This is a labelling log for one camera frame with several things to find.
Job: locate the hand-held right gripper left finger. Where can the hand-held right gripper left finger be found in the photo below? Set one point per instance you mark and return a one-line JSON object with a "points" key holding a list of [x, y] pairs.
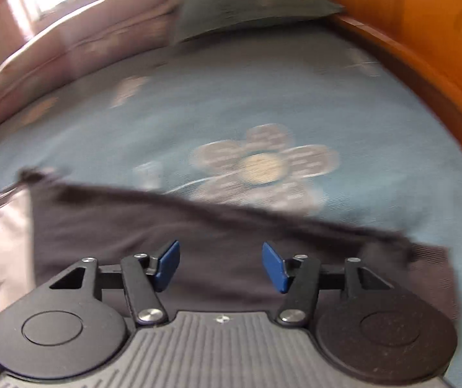
{"points": [[168, 264]]}

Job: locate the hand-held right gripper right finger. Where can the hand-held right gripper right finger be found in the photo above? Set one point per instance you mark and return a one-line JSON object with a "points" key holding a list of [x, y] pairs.
{"points": [[275, 268]]}

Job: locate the beige sweatshirt with black sleeves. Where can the beige sweatshirt with black sleeves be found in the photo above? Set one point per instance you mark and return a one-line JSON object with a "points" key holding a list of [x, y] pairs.
{"points": [[214, 242]]}

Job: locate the blue floral bed sheet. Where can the blue floral bed sheet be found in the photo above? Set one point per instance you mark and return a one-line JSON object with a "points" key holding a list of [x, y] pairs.
{"points": [[174, 109]]}

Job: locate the pink floral folded quilt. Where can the pink floral folded quilt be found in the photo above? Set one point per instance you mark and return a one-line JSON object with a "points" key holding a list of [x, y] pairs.
{"points": [[73, 48]]}

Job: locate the grey-green pillow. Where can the grey-green pillow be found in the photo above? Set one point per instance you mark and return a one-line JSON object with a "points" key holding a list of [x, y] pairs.
{"points": [[247, 0]]}

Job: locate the orange wooden headboard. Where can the orange wooden headboard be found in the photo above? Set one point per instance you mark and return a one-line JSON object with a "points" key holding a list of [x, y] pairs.
{"points": [[416, 16]]}

